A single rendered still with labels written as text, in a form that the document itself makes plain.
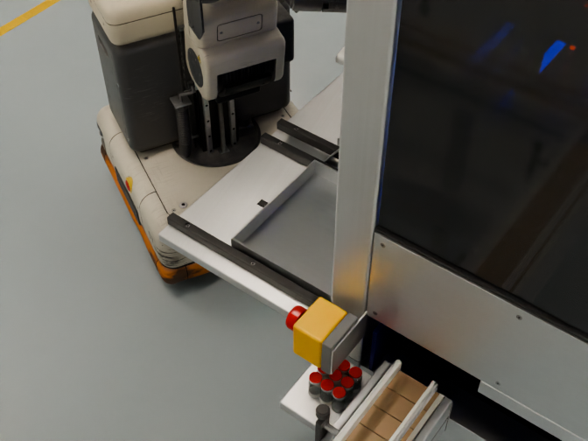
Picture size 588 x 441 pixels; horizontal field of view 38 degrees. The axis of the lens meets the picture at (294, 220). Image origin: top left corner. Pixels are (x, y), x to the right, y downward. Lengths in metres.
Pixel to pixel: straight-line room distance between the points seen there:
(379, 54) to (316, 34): 2.65
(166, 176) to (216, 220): 0.98
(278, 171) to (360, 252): 0.54
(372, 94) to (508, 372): 0.44
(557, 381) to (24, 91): 2.67
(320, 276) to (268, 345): 1.00
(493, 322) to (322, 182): 0.63
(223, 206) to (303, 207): 0.15
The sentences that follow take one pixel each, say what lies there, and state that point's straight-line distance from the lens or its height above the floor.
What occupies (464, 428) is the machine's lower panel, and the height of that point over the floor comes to 0.88.
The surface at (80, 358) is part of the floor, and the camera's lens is 2.56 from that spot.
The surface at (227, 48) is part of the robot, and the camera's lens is 2.17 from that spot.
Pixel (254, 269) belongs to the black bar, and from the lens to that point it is 1.52.
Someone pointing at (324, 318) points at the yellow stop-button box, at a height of 1.03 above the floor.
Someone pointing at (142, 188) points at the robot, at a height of 0.27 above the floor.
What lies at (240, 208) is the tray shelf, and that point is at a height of 0.88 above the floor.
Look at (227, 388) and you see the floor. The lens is 2.44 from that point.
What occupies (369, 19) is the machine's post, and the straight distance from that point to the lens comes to 0.97.
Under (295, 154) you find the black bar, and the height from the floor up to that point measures 0.90.
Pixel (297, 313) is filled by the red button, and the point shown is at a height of 1.01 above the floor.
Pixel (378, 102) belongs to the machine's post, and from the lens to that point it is 1.02.
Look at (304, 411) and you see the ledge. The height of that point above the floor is 0.88.
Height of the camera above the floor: 2.07
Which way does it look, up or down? 47 degrees down
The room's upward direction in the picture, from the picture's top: straight up
